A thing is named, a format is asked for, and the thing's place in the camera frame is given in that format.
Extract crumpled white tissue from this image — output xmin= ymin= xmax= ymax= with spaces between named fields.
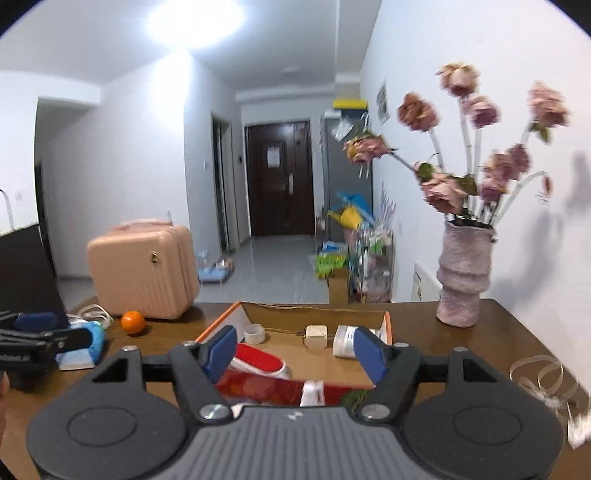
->
xmin=567 ymin=414 xmax=589 ymax=450

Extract black paper shopping bag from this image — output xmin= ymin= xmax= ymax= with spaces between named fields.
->
xmin=1 ymin=191 xmax=69 ymax=328

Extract person's left hand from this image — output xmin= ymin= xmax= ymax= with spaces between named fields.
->
xmin=0 ymin=373 xmax=10 ymax=441

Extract grey refrigerator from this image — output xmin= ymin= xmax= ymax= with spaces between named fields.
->
xmin=321 ymin=110 xmax=373 ymax=212

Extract dark brown entrance door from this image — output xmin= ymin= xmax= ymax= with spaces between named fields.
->
xmin=245 ymin=120 xmax=315 ymax=237

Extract pink hard suitcase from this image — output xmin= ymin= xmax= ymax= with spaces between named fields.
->
xmin=86 ymin=220 xmax=199 ymax=320

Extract large white pill bottle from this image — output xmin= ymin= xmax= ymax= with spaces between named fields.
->
xmin=332 ymin=325 xmax=358 ymax=359

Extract white earphones cable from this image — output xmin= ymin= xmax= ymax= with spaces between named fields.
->
xmin=509 ymin=353 xmax=583 ymax=421

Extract yellow box on refrigerator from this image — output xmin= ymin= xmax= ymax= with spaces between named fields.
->
xmin=332 ymin=98 xmax=368 ymax=111

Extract white spray bottle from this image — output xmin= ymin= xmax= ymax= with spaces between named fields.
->
xmin=300 ymin=380 xmax=325 ymax=407

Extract dried pink roses bouquet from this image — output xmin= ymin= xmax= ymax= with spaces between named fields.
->
xmin=342 ymin=62 xmax=571 ymax=230

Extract beige square jar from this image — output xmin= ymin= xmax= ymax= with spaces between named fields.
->
xmin=304 ymin=325 xmax=329 ymax=349

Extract pink textured vase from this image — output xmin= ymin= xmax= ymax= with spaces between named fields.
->
xmin=436 ymin=222 xmax=494 ymax=328

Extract blue tissue pack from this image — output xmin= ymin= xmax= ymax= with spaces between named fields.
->
xmin=56 ymin=320 xmax=106 ymax=371

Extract yellow watering can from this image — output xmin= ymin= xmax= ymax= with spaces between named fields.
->
xmin=328 ymin=205 xmax=363 ymax=230

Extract red cardboard box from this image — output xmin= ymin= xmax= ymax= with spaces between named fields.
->
xmin=197 ymin=302 xmax=394 ymax=406

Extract metal storage cart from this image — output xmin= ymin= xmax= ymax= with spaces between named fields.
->
xmin=346 ymin=224 xmax=394 ymax=303

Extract red white lint brush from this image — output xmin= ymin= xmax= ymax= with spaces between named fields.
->
xmin=229 ymin=343 xmax=290 ymax=379

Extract orange fruit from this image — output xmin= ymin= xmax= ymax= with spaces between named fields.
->
xmin=120 ymin=311 xmax=146 ymax=336

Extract white charger cable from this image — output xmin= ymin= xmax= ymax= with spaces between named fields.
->
xmin=66 ymin=302 xmax=115 ymax=330

